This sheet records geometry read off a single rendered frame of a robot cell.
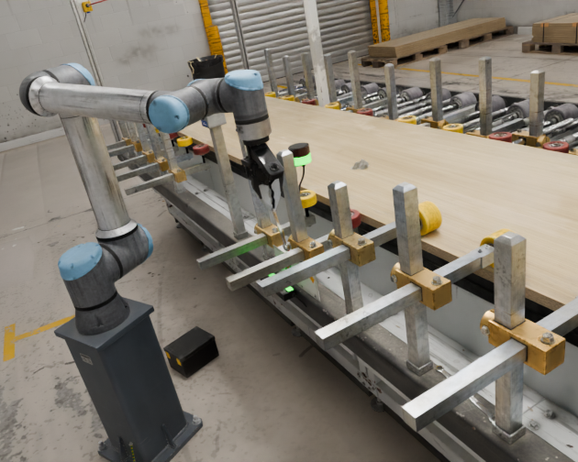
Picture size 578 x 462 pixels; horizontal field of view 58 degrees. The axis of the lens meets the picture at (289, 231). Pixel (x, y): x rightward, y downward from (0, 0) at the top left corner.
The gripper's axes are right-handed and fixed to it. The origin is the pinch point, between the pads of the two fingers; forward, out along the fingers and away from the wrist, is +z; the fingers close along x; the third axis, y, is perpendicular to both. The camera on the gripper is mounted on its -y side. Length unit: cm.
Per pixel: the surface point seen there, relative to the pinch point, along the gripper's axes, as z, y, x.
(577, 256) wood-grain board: 11, -61, -44
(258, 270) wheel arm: 15.3, -2.9, 9.7
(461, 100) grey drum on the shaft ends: 18, 79, -155
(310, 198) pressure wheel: 10.9, 19.5, -22.8
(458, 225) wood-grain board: 11, -31, -38
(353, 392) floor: 101, 20, -28
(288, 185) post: -4.1, 0.9, -6.3
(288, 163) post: -10.2, 0.9, -7.6
